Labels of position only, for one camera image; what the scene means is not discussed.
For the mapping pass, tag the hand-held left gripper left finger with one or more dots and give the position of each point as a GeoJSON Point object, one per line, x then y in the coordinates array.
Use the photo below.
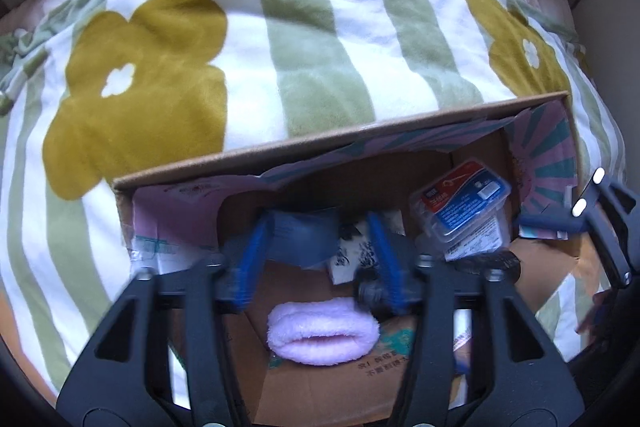
{"type": "Point", "coordinates": [252, 252]}

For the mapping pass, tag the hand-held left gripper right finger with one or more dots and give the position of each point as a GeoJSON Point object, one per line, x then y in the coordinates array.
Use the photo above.
{"type": "Point", "coordinates": [385, 257]}

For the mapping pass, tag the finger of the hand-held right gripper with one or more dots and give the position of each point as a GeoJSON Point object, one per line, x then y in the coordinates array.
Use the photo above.
{"type": "Point", "coordinates": [605, 217]}

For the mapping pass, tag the white printed tissue packet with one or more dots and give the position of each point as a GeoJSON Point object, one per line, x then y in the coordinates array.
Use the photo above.
{"type": "Point", "coordinates": [357, 252]}

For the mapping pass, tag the iridescent cube box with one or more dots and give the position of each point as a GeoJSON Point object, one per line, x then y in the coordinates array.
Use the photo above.
{"type": "Point", "coordinates": [305, 237]}

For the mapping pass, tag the clear case white label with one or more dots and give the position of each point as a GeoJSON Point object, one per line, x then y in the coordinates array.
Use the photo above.
{"type": "Point", "coordinates": [480, 242]}

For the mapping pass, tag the clear plastic box red-blue label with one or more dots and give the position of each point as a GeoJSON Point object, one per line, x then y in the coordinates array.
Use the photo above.
{"type": "Point", "coordinates": [462, 199]}

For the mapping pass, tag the dark patterned tube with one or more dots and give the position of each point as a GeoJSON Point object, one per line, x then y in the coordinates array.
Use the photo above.
{"type": "Point", "coordinates": [492, 263]}

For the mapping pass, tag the printed cardboard box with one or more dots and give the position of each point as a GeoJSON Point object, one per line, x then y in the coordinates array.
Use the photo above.
{"type": "Point", "coordinates": [300, 387]}

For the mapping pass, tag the person's right hand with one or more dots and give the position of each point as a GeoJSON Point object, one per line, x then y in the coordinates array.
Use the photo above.
{"type": "Point", "coordinates": [595, 309]}

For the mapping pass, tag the flower printed striped blanket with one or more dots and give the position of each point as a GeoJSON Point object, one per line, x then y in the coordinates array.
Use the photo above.
{"type": "Point", "coordinates": [320, 57]}

